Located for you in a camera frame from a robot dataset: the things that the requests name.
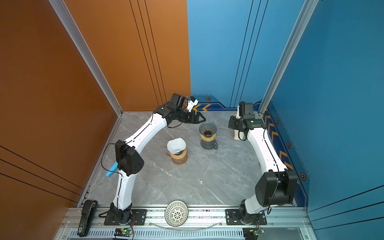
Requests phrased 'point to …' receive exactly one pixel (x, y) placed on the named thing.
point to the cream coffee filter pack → (237, 135)
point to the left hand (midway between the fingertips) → (202, 118)
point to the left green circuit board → (123, 232)
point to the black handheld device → (88, 213)
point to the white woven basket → (176, 213)
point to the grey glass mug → (208, 139)
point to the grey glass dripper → (207, 129)
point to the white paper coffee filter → (176, 145)
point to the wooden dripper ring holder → (177, 157)
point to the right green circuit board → (252, 233)
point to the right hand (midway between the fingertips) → (232, 122)
